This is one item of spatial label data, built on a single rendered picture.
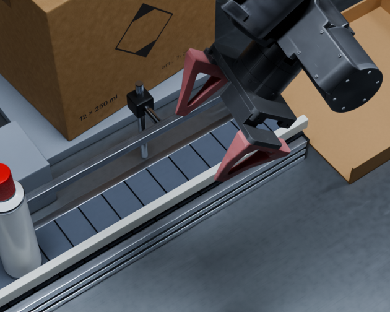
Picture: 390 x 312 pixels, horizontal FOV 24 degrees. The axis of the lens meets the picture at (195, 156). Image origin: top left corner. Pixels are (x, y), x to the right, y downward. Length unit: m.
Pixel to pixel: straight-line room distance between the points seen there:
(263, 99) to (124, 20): 0.44
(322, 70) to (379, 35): 0.76
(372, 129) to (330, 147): 0.08
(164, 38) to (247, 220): 0.31
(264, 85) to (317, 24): 0.10
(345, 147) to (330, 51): 0.60
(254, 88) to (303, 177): 0.49
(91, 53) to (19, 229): 0.30
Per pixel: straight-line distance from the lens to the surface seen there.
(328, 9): 0.88
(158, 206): 1.23
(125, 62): 1.35
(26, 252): 1.17
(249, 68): 0.89
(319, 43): 0.83
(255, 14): 0.82
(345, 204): 1.35
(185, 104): 0.98
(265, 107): 0.89
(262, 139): 0.88
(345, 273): 1.28
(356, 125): 1.44
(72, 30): 1.24
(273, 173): 1.35
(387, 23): 1.60
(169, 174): 1.30
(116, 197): 1.28
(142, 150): 1.37
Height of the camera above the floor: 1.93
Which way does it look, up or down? 53 degrees down
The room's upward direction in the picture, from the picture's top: straight up
